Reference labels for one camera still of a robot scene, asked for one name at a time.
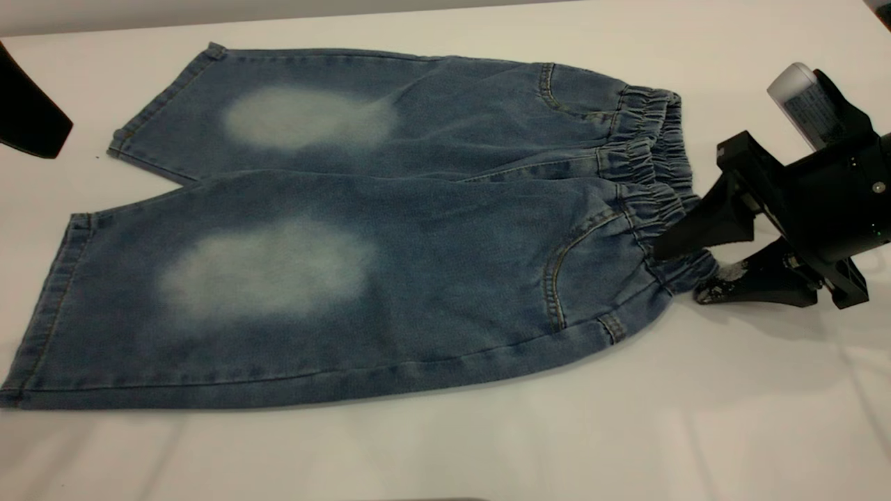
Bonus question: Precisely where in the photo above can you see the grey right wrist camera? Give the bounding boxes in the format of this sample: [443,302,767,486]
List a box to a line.
[767,63,874,151]

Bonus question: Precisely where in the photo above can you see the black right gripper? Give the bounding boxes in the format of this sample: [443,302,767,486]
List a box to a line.
[654,130,891,310]

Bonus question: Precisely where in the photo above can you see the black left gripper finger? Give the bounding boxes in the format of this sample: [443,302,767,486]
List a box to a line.
[0,42,74,160]

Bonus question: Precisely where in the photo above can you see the blue denim shorts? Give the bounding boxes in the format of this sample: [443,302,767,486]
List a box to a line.
[0,43,721,410]

